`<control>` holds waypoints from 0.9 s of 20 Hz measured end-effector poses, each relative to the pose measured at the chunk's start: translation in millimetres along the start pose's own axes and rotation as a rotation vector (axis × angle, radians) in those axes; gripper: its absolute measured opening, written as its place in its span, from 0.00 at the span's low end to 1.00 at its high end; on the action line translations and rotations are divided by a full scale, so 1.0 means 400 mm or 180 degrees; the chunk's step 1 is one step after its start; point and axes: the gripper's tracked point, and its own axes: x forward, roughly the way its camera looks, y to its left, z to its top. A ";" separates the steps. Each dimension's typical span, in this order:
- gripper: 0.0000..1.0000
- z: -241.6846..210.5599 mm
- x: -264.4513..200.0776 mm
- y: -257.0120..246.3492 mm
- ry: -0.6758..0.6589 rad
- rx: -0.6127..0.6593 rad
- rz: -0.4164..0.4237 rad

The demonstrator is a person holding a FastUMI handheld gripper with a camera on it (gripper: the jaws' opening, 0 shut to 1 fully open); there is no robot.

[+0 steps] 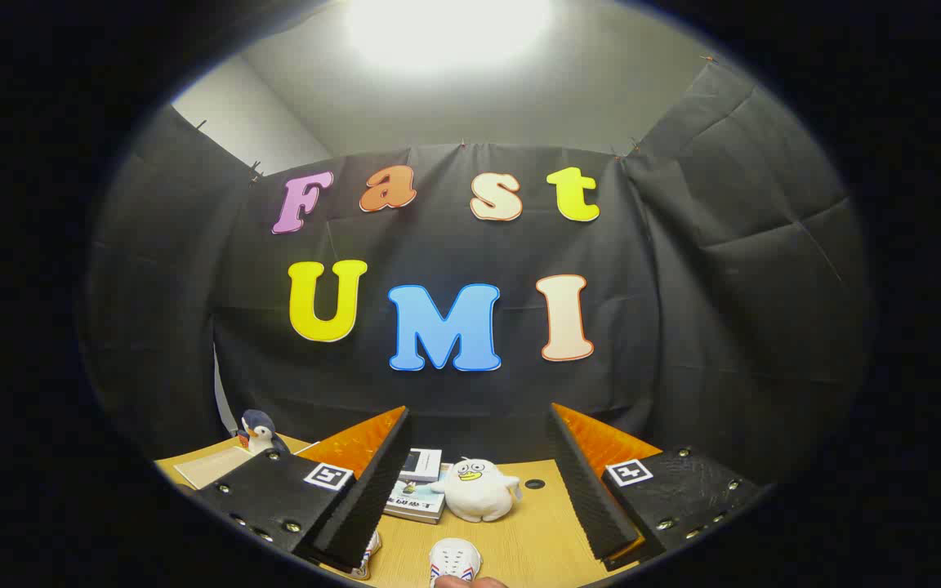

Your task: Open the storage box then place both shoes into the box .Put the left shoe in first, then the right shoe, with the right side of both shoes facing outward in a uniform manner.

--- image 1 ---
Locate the book with pale sky cover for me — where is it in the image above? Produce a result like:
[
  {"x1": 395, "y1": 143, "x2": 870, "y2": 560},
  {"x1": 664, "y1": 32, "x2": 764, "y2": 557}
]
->
[{"x1": 383, "y1": 478, "x2": 447, "y2": 524}]

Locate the white book with blue picture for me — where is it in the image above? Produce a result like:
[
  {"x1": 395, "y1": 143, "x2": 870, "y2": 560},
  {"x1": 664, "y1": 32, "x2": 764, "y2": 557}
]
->
[{"x1": 399, "y1": 448, "x2": 443, "y2": 483}]

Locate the white book with portrait cover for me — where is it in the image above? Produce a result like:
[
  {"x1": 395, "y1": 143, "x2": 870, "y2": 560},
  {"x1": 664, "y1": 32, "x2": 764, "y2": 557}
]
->
[{"x1": 175, "y1": 445, "x2": 255, "y2": 491}]

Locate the white striped shoe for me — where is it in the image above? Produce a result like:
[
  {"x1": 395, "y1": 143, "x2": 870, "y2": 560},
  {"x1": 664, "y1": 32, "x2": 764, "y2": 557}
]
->
[
  {"x1": 352, "y1": 531, "x2": 382, "y2": 581},
  {"x1": 429, "y1": 538, "x2": 483, "y2": 586}
]

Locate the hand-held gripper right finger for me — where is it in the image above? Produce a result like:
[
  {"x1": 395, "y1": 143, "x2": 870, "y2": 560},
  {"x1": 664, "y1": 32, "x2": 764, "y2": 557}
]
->
[{"x1": 548, "y1": 402, "x2": 765, "y2": 572}]

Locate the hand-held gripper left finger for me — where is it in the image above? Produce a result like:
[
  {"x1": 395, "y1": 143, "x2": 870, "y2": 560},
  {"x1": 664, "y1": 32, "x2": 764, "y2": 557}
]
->
[{"x1": 191, "y1": 406, "x2": 416, "y2": 572}]

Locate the black backdrop cloth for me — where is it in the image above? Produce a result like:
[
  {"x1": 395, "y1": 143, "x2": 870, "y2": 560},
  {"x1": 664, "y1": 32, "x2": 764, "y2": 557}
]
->
[{"x1": 83, "y1": 61, "x2": 876, "y2": 491}]

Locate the blue penguin plush toy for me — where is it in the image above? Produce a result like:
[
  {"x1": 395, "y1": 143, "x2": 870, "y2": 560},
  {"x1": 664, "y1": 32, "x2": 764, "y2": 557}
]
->
[{"x1": 238, "y1": 410, "x2": 292, "y2": 456}]

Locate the white duck plush toy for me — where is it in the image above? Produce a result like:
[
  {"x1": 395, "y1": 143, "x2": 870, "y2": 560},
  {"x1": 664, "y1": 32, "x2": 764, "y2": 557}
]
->
[{"x1": 430, "y1": 457, "x2": 522, "y2": 523}]

